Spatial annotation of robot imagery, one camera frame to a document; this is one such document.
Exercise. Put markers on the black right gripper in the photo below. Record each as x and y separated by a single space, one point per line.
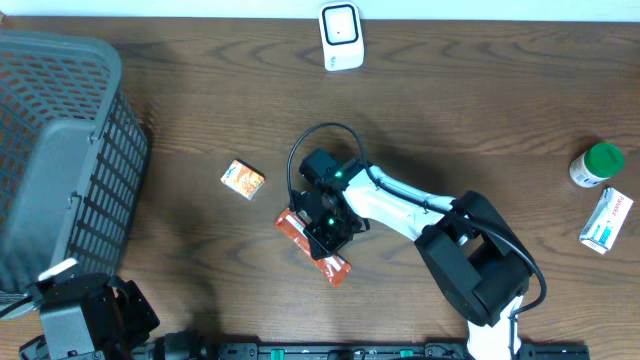
324 245

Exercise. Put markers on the orange chocolate bar wrapper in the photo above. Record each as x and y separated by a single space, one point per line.
334 268

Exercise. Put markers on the small orange snack packet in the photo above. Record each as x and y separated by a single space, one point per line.
242 179

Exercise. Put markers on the green lid white jar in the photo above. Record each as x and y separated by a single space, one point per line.
601 162

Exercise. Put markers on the white blue medicine box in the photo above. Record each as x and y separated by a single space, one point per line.
605 223

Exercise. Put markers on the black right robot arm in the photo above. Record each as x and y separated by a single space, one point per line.
479 265

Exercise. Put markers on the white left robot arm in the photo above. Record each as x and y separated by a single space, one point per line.
90 316

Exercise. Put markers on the white barcode scanner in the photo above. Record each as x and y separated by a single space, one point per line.
341 36

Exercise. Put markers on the grey plastic basket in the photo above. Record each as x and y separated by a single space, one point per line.
73 159

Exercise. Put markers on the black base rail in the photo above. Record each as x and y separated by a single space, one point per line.
190 345

